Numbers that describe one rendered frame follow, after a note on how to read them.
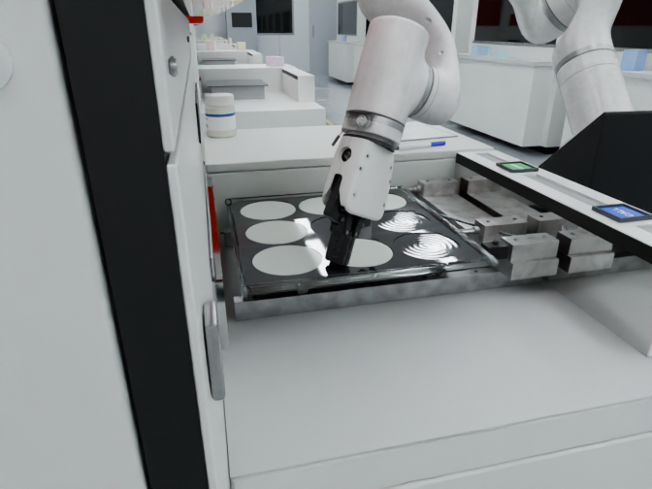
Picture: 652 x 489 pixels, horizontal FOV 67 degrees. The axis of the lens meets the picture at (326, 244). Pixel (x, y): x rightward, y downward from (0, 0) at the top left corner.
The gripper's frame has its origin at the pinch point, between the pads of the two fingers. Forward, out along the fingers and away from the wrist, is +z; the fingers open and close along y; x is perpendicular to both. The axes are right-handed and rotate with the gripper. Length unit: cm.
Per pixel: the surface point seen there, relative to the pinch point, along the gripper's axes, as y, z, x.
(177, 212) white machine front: -49, -3, -25
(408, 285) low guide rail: 11.6, 3.0, -6.4
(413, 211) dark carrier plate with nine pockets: 24.0, -8.9, 2.3
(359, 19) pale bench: 788, -415, 617
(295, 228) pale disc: 6.2, -0.6, 13.6
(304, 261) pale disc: -1.7, 3.1, 4.2
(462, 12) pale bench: 544, -305, 267
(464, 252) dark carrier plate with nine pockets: 13.7, -4.1, -12.5
